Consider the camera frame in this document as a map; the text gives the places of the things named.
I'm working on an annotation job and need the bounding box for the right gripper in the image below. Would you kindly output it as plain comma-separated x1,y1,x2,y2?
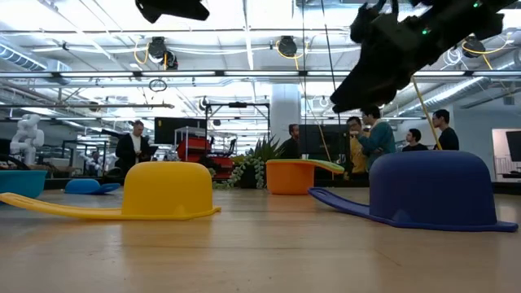
330,2,449,114

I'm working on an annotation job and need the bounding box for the dark blue measuring cup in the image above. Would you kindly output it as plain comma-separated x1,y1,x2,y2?
308,150,519,234

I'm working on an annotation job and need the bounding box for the orange measuring cup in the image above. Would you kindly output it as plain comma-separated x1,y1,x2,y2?
265,160,317,195

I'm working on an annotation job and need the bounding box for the yellow measuring cup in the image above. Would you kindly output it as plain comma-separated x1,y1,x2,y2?
0,160,222,221

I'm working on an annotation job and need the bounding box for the small blue measuring cup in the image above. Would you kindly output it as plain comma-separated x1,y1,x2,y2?
63,178,122,195

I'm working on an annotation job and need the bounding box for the teal measuring cup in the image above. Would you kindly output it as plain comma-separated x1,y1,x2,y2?
0,169,49,199

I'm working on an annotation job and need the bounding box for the person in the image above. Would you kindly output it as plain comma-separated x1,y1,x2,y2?
401,128,430,153
431,108,461,152
279,124,303,160
115,120,152,177
357,104,397,172
344,116,370,181

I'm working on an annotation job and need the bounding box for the long horizontal light bar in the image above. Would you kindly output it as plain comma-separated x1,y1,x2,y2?
0,69,521,79

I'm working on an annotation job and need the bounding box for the white pillar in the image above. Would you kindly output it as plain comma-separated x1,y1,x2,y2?
269,83,302,142

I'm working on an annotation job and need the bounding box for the black gantry stand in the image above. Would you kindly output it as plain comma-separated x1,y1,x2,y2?
204,101,272,164

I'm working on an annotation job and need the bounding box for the black flat screen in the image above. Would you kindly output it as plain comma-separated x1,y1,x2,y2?
154,116,208,146

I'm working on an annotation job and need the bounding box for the red tool cart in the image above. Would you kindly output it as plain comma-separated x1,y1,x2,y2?
174,136,236,180

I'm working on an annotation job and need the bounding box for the potted succulent plant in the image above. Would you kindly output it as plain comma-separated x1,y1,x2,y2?
211,136,286,190

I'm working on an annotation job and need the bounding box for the black ceiling cable reel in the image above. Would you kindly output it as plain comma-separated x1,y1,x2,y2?
147,36,179,71
463,35,486,59
278,35,298,58

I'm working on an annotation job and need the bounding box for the thick yellow hanging cable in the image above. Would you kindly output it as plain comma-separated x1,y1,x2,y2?
410,75,443,151

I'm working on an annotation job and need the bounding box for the black hanging cable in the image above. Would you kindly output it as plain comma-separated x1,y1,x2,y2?
320,0,343,127

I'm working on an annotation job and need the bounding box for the dark wall monitor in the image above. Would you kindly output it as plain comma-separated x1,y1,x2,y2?
506,129,521,163

